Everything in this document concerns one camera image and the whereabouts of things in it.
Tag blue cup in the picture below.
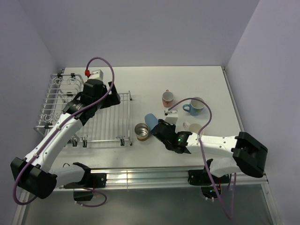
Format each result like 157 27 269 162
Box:
144 113 158 130

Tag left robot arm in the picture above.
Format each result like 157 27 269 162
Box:
10 79 120 204

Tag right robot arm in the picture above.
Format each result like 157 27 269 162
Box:
150 120 268 183

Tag steel cup brown base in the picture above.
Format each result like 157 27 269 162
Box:
134 123 150 141

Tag white mug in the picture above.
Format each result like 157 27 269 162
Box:
183 122 202 134

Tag pink mug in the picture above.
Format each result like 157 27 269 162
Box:
162 90 174 107

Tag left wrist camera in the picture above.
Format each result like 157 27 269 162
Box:
84 69 104 81

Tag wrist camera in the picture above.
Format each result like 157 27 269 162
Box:
84 69 104 81
164 110 178 125

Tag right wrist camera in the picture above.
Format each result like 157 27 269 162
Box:
164 110 178 125

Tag metal wire dish rack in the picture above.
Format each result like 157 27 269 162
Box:
34 72 132 148

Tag blue mug with handle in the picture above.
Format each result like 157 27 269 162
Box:
182 97 205 116

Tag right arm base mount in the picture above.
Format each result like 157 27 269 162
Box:
187 169 232 200

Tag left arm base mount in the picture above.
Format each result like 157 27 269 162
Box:
60 163 111 208

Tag aluminium rail frame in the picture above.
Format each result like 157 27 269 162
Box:
22 66 281 225

